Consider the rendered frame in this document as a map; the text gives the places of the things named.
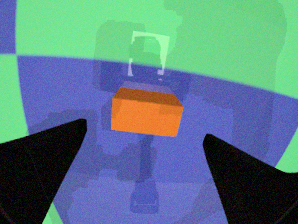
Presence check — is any orange block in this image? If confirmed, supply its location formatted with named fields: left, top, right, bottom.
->
left=110, top=87, right=184, bottom=136

